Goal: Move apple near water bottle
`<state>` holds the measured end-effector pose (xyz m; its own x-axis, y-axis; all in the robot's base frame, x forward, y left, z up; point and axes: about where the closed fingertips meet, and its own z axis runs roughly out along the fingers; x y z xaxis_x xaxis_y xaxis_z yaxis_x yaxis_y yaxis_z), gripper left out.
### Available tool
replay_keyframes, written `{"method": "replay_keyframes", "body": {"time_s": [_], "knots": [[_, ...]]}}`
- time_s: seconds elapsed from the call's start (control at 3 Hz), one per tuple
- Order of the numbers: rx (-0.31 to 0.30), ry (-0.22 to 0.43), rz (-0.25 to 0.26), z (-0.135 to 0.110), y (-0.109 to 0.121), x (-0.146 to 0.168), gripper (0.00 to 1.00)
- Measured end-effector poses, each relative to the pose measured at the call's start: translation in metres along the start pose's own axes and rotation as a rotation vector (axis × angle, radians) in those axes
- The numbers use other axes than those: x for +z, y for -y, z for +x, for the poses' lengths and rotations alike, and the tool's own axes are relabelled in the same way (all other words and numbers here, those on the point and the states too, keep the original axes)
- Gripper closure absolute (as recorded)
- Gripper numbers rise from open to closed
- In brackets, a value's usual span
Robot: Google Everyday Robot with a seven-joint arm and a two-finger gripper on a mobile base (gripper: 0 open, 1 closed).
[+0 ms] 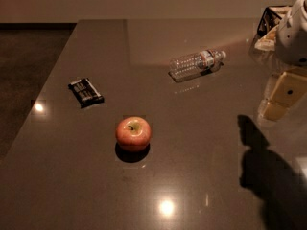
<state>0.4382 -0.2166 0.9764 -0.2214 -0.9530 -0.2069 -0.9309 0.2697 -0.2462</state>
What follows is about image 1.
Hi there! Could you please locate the clear plastic water bottle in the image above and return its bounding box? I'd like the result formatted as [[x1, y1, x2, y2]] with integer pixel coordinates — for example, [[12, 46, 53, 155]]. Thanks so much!
[[169, 50, 226, 82]]

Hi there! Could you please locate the black snack bar packet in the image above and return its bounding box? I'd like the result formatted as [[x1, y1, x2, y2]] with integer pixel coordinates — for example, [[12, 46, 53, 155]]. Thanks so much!
[[68, 78, 105, 108]]

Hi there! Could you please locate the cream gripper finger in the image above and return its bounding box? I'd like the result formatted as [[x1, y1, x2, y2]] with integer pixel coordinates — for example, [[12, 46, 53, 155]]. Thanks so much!
[[261, 71, 307, 121], [264, 73, 280, 100]]

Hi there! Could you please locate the red apple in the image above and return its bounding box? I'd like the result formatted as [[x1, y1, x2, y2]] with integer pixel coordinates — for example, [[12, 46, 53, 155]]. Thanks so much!
[[115, 116, 152, 152]]

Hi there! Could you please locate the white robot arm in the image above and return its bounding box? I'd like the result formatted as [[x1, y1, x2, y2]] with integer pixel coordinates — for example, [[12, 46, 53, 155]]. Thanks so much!
[[254, 0, 307, 121]]

